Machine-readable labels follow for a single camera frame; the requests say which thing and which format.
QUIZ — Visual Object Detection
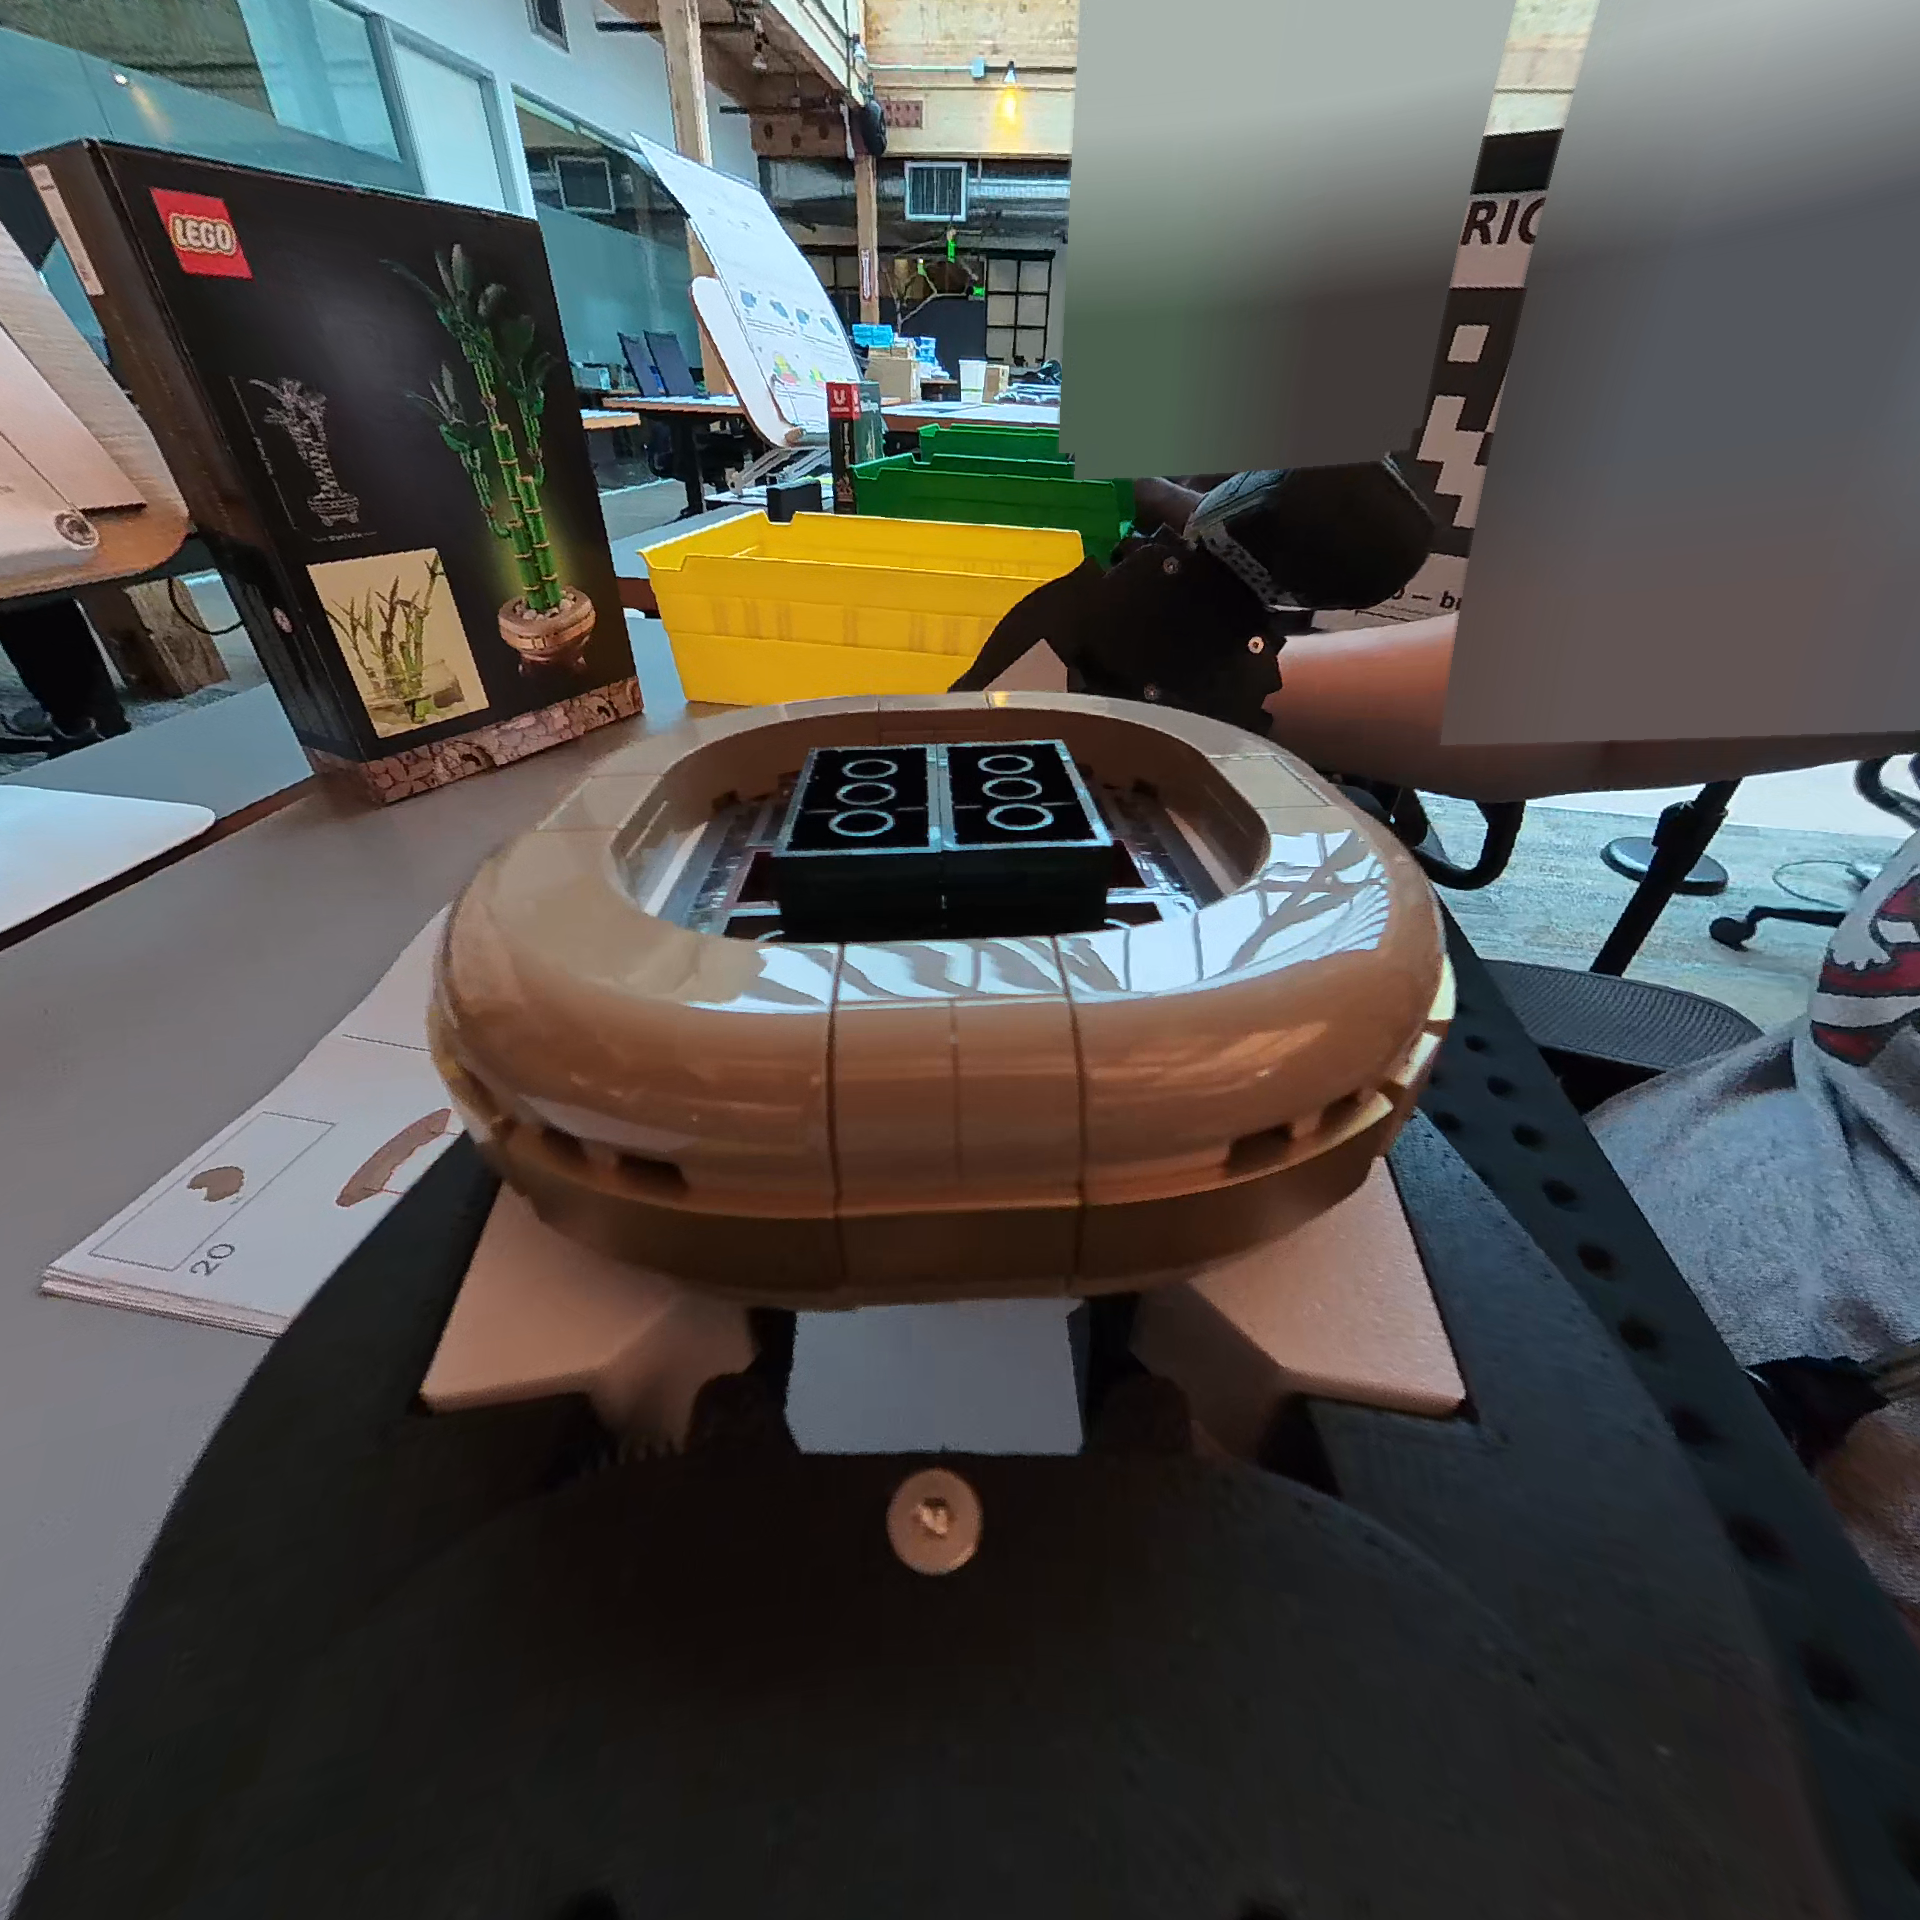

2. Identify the black perforated edge pad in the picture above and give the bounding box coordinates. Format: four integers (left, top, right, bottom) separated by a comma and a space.
1402, 930, 1920, 1920

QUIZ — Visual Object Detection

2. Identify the tan brick pot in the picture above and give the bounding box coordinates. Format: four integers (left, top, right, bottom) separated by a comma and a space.
428, 691, 1458, 1318

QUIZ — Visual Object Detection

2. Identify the green plastic bin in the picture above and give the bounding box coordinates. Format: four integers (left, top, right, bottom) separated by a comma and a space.
854, 424, 1137, 567

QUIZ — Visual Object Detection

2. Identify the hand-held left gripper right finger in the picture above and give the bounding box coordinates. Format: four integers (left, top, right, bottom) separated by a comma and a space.
1129, 1162, 1473, 1441

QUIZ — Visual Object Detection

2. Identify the small black red box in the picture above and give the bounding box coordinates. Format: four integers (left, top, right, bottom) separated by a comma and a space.
826, 377, 892, 522

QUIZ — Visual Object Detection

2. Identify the black white marker sign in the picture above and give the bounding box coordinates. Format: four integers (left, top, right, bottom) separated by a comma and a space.
1417, 133, 1547, 634

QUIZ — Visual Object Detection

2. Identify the person's grey shirt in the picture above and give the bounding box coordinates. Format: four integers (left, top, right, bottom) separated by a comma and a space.
1591, 832, 1920, 1370

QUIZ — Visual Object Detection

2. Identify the white instruction booklet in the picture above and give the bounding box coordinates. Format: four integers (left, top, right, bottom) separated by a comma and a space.
42, 914, 468, 1337

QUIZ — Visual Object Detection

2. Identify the black bamboo set box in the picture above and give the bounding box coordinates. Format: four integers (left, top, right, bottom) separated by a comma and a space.
23, 141, 650, 809

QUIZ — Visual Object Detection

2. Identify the person's right forearm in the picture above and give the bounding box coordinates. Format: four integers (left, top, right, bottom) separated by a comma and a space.
1266, 614, 1920, 800

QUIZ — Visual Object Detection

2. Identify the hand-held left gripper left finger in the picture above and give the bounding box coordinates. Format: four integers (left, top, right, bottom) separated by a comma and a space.
422, 1184, 764, 1427

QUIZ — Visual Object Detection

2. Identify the black mesh chair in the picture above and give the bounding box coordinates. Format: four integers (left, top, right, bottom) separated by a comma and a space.
1478, 781, 1920, 1082

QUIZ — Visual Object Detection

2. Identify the yellow plastic bin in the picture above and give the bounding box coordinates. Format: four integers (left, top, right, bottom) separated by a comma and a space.
639, 511, 1086, 709

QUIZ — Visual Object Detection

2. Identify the white stand base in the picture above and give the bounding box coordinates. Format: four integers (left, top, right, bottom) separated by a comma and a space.
0, 781, 223, 944

